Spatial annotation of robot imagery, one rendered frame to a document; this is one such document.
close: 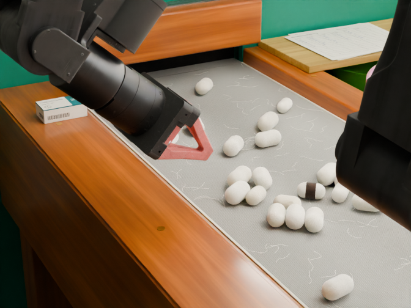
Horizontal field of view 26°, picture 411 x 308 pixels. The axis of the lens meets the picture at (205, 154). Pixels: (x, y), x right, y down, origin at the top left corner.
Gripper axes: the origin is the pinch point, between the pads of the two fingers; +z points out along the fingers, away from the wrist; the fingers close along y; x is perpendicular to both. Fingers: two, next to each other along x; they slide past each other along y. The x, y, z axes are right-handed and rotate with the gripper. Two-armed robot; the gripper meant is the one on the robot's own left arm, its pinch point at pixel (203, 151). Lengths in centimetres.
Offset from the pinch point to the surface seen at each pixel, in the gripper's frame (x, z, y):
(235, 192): 1.8, 6.7, -0.5
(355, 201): -5.2, 15.4, -7.7
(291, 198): -1.3, 10.4, -4.5
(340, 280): 1.8, 6.3, -20.9
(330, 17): -29, 37, 43
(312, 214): -1.3, 9.9, -9.1
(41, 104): 8.3, -4.4, 29.3
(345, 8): -32, 39, 43
